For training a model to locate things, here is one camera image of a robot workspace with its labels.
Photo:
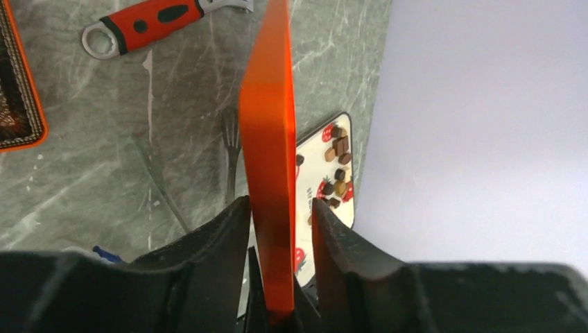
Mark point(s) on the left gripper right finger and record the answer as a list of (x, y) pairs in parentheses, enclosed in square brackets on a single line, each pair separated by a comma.
[(363, 289)]

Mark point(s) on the orange tray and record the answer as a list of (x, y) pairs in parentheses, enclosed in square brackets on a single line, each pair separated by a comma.
[(268, 135)]

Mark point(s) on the clear plastic screw box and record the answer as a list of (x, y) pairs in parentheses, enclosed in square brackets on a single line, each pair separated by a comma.
[(106, 256)]

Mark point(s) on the orange chocolate box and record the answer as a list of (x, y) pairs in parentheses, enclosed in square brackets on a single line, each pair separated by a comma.
[(23, 121)]

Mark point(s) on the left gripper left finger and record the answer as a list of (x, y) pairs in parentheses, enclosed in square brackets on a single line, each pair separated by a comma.
[(191, 285)]

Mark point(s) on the metal tongs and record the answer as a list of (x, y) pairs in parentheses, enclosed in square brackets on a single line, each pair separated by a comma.
[(232, 143)]

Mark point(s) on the strawberry print white tray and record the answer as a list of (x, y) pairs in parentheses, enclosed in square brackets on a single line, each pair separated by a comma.
[(326, 174)]

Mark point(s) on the red handled adjustable wrench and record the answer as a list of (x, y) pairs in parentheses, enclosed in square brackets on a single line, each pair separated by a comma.
[(139, 25)]

